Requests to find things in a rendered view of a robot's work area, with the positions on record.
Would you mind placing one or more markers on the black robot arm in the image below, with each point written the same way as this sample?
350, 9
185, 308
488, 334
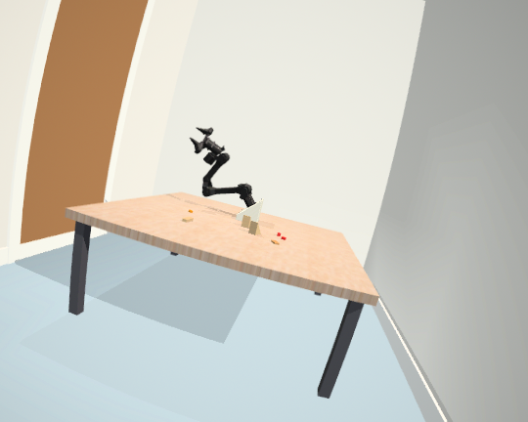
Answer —
244, 190

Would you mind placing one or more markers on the pale yellow wooden block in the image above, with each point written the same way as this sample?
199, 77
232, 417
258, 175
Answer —
254, 228
246, 221

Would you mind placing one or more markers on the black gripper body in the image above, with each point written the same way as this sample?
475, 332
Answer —
207, 143

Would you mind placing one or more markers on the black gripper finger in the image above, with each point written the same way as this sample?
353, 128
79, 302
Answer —
196, 143
203, 130

